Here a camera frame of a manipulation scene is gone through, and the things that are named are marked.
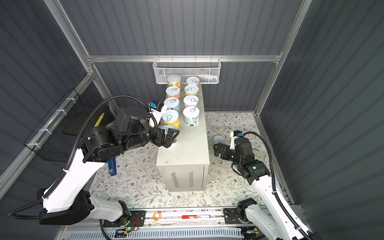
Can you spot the silver top can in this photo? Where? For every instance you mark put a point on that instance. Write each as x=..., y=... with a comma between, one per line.
x=172, y=103
x=191, y=116
x=171, y=117
x=166, y=129

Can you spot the beige metal cabinet counter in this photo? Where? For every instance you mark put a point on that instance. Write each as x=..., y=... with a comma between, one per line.
x=184, y=166

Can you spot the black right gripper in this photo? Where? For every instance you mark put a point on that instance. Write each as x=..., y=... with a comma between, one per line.
x=226, y=148

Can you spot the red white marker pen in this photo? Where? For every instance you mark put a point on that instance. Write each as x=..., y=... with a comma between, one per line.
x=197, y=216

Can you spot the pale green flat box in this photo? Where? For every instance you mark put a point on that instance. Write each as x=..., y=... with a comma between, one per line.
x=259, y=155

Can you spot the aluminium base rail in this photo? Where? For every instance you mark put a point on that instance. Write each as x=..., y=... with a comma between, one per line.
x=213, y=216

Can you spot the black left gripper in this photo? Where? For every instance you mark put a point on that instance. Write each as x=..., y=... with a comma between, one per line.
x=160, y=140

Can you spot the orange rubber band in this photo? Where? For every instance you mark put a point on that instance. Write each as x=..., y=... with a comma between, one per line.
x=157, y=216

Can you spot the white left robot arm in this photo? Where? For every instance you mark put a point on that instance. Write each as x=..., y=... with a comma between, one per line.
x=66, y=202

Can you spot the yellow strip in basket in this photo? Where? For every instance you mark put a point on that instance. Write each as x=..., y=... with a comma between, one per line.
x=99, y=120

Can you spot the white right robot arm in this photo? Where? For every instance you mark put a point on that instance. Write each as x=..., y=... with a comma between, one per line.
x=282, y=223

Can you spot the black wire wall basket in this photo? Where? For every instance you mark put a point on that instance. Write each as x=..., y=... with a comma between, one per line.
x=53, y=138

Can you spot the tubes in mesh basket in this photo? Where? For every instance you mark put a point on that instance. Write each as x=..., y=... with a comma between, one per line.
x=208, y=79

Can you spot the peach label food can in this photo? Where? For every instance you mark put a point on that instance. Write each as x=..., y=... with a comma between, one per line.
x=173, y=92

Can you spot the pink label food can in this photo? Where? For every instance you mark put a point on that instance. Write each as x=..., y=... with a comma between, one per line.
x=193, y=81

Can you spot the blue lighter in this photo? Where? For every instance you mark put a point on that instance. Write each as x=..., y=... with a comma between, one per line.
x=112, y=167

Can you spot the green label food can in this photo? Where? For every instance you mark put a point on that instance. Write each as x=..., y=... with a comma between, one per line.
x=191, y=90

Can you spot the orange yellow label can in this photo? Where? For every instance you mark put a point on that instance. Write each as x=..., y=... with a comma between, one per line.
x=174, y=80

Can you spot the white wire mesh basket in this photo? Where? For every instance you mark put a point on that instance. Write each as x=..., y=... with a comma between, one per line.
x=185, y=69

